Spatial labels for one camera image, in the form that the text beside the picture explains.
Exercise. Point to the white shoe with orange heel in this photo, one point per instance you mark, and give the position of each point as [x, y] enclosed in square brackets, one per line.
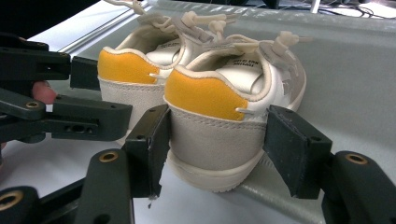
[127, 67]
[214, 140]

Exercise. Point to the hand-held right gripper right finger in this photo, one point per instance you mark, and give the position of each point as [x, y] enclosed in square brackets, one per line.
[299, 149]

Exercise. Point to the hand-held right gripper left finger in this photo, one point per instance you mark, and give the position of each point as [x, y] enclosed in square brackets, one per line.
[146, 149]

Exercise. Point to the metal shoe rack grey shelves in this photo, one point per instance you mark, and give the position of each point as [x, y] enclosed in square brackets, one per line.
[348, 77]

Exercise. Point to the white metal stand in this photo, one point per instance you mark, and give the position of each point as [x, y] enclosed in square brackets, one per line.
[315, 6]

